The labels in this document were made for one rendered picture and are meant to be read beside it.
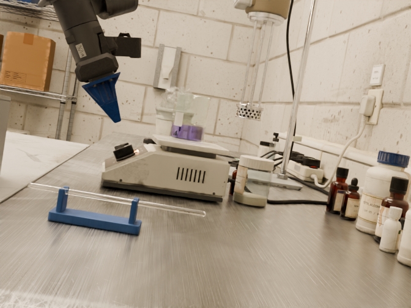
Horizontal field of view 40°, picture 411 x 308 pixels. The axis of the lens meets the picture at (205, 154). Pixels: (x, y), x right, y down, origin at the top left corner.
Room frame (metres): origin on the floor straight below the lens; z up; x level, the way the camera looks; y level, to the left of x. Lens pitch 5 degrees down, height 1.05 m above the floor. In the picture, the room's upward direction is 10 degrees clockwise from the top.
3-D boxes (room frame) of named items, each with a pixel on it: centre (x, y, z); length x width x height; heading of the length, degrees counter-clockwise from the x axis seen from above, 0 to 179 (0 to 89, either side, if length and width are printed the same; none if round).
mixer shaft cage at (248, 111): (1.36, -0.09, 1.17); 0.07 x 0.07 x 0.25
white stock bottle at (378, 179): (0.88, -0.29, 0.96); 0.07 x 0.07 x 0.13
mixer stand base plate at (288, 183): (1.36, -0.08, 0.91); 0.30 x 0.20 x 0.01; 95
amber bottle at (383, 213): (0.81, -0.29, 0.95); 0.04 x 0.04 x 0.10
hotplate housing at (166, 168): (0.94, 0.06, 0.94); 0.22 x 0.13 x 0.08; 101
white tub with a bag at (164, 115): (2.03, 0.14, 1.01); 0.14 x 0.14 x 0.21
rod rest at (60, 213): (0.61, 0.11, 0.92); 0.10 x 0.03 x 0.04; 92
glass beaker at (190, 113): (0.96, 0.04, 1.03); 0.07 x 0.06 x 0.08; 6
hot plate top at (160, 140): (0.95, 0.03, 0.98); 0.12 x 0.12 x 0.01; 11
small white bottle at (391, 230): (0.75, -0.27, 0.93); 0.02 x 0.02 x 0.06
